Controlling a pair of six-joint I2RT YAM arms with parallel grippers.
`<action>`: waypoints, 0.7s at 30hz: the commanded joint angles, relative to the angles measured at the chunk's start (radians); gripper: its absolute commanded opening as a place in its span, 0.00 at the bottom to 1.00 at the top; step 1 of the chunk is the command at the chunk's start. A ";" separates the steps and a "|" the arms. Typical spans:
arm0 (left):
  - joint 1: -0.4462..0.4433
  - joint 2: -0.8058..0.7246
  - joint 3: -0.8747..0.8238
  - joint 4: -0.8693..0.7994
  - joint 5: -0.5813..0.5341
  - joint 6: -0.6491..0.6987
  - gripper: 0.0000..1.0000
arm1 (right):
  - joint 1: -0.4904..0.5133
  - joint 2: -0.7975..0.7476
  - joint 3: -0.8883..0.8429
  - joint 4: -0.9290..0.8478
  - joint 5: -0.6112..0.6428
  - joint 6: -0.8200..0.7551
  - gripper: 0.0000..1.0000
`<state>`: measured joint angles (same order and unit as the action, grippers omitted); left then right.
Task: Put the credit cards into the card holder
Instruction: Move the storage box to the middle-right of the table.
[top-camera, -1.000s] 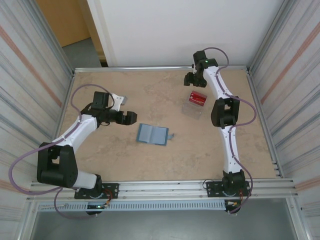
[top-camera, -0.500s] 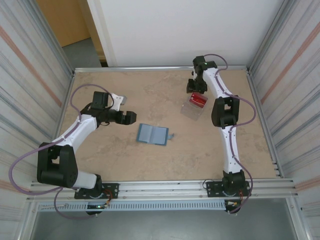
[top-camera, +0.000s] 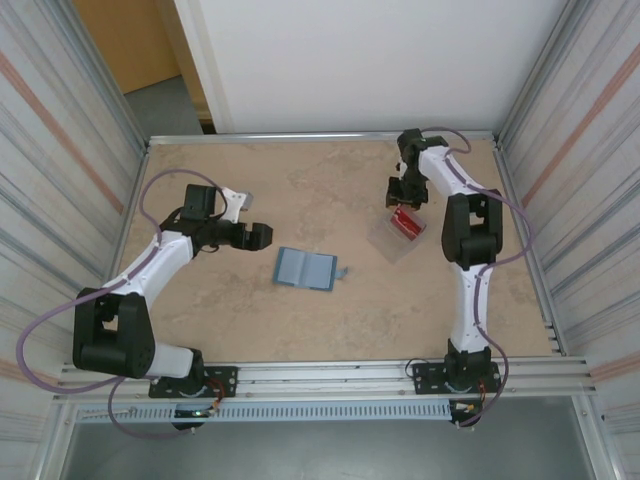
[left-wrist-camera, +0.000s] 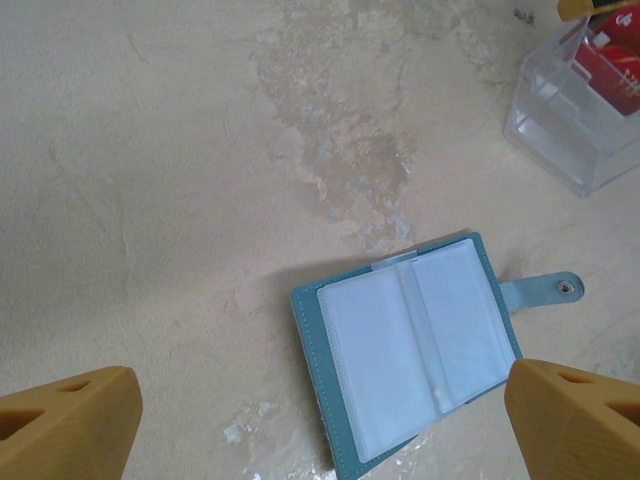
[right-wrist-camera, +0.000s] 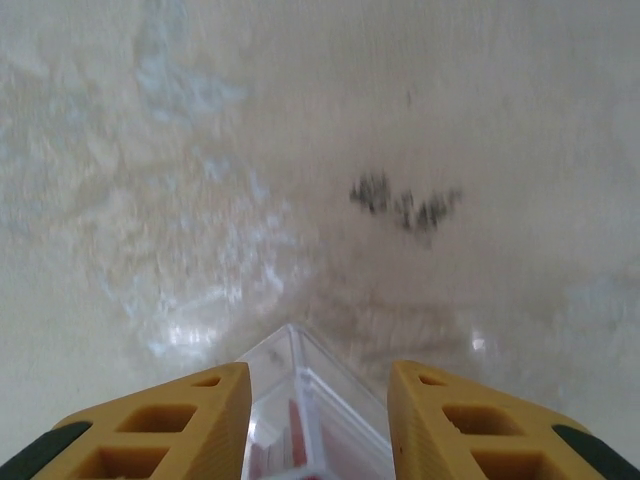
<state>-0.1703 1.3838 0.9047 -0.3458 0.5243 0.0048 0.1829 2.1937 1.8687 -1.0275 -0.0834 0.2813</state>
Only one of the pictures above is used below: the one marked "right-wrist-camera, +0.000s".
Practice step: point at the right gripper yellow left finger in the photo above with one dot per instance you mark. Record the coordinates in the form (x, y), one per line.
(190, 430)

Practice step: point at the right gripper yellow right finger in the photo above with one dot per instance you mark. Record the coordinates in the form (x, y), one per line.
(450, 430)

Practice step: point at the clear plastic card box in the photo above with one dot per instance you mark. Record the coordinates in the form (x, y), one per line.
(325, 370)

